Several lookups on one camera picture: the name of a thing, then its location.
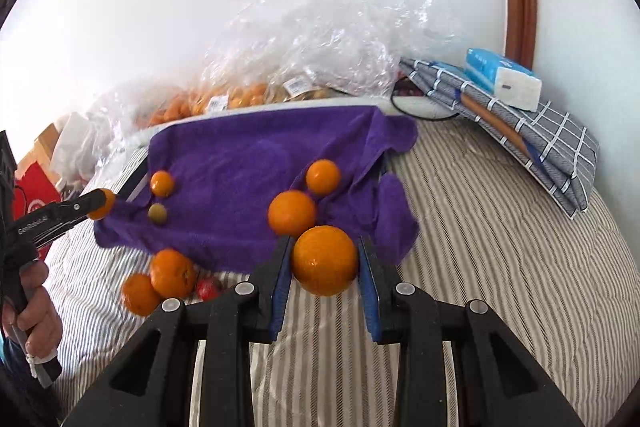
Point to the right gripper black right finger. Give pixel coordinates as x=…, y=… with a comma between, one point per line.
x=498, y=381

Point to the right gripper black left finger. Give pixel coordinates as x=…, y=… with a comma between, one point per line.
x=150, y=381

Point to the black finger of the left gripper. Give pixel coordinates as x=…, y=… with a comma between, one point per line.
x=42, y=226

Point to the red strawberry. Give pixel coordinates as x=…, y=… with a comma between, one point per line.
x=207, y=288

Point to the large orange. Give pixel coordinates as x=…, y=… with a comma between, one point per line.
x=172, y=274
x=325, y=261

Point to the green kiwi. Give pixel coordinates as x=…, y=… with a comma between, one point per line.
x=158, y=213

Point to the small orange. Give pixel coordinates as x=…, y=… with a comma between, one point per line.
x=323, y=177
x=139, y=296
x=162, y=184

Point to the person's left hand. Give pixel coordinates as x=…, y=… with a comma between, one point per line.
x=39, y=320

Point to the red paper shopping bag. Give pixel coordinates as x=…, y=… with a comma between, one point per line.
x=33, y=191

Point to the white plastic bag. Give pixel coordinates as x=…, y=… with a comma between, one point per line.
x=73, y=156

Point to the black tray under towel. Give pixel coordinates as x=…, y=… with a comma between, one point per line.
x=135, y=183

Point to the purple towel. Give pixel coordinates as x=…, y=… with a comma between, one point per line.
x=228, y=169

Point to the white long power strip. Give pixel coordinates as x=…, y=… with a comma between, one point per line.
x=419, y=107

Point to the striped grey bed quilt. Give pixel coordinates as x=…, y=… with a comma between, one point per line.
x=567, y=287

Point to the grey checked folded cloth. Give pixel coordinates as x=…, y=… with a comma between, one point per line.
x=553, y=146

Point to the clear bag of oranges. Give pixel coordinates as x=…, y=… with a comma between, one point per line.
x=244, y=78

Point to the blue white tissue pack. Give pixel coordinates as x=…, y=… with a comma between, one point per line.
x=506, y=80

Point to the clear crumpled plastic bag right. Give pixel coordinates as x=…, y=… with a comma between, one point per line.
x=354, y=47

